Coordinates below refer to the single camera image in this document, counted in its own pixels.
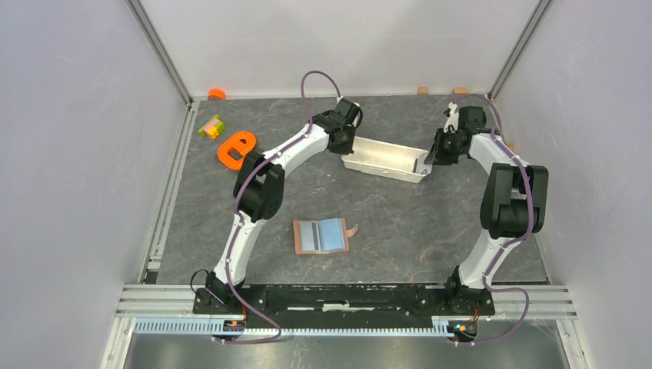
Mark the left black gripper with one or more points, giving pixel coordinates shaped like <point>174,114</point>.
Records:
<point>346,148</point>

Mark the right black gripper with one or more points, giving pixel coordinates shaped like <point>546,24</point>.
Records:
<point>437,157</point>

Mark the white plastic tray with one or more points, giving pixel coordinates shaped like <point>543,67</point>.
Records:
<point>388,160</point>

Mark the brown leather card holder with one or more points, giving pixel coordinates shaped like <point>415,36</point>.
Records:
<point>322,237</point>

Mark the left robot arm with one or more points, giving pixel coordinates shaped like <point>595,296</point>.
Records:
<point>259,188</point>

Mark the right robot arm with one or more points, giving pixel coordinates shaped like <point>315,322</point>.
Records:
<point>512,207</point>

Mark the orange letter-shaped plastic piece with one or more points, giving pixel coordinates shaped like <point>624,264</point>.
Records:
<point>233,151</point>

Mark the colourful toy brick stack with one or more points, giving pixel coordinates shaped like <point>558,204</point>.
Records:
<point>213,128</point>

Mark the orange round cap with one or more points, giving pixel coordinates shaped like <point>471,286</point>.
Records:
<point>216,94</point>

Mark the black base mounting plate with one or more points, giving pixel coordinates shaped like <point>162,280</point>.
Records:
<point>345,306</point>

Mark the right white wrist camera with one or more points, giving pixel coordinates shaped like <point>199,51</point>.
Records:
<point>451,124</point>

